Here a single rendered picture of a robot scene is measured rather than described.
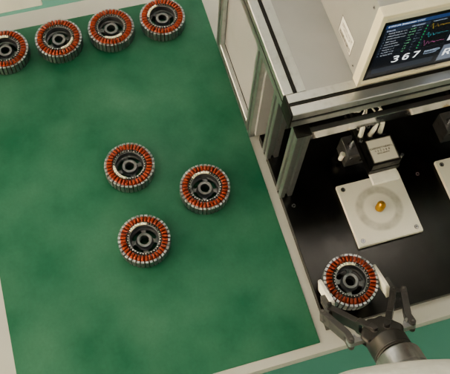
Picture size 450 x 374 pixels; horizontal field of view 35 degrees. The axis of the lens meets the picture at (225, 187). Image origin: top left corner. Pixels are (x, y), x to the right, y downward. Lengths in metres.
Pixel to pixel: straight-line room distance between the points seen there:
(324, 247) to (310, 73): 0.41
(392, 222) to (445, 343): 0.87
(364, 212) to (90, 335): 0.64
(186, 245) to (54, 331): 0.33
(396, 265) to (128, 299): 0.58
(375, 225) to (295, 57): 0.44
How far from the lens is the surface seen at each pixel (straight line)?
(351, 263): 1.48
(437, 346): 2.40
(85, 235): 1.59
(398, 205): 1.63
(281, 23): 1.40
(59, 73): 1.79
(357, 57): 1.32
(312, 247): 1.56
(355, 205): 1.60
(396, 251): 1.60
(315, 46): 1.38
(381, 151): 1.52
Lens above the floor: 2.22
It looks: 65 degrees down
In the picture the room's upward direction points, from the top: 6 degrees clockwise
